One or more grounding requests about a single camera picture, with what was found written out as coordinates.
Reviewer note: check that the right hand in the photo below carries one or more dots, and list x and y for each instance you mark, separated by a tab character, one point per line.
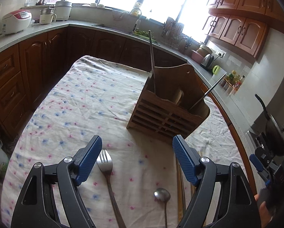
265	215

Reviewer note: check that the white red rice cooker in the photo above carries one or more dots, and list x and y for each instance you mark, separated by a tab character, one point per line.
16	21

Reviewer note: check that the metal chopstick in holder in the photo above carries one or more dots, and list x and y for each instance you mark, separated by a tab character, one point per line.
152	60

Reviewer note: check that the wall power socket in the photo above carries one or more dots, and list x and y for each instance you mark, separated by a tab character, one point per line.
220	53

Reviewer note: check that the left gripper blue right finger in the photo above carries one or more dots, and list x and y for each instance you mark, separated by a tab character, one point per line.
188	159

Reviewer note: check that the pink bowl stack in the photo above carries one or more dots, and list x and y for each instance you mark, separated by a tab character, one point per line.
200	53

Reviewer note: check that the white electric pot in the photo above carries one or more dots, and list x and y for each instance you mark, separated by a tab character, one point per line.
62	10

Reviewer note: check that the wooden utensil holder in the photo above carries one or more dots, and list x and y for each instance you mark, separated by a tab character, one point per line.
170	103

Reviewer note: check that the dish drying rack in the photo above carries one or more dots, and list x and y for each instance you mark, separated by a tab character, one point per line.
172	35

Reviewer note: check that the upper wooden cabinets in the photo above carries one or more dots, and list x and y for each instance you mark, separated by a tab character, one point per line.
242	26

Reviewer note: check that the kitchen faucet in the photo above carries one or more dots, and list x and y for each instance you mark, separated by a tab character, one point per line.
137	23

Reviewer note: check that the floral white tablecloth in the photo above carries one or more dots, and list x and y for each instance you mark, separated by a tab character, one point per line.
108	123

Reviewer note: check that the wooden chopstick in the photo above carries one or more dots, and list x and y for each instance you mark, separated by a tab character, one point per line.
180	201

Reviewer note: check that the steel fork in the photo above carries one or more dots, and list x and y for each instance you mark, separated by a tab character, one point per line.
105	165

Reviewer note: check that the steel spoon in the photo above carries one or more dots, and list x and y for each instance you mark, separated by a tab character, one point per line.
163	195

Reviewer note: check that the lower wooden cabinets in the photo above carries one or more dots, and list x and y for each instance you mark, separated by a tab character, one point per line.
49	71

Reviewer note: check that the steel electric kettle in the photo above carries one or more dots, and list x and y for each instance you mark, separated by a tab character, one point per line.
207	61

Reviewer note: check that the white jug green handle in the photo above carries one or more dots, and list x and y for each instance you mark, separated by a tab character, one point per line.
218	72

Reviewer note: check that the wooden cabinets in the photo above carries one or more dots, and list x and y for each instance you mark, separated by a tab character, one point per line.
49	71
242	26

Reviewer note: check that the spice bottle rack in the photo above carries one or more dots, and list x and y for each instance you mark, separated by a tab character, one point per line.
231	82

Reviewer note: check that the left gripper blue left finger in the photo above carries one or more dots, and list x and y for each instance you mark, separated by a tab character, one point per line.
85	159

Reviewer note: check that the black wok pan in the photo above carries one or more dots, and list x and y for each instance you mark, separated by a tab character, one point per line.
274	134

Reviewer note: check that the green vegetables basket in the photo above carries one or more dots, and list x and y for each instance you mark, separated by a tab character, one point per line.
144	35

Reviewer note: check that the dark chopstick in holder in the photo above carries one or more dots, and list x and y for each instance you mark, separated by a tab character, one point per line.
208	92

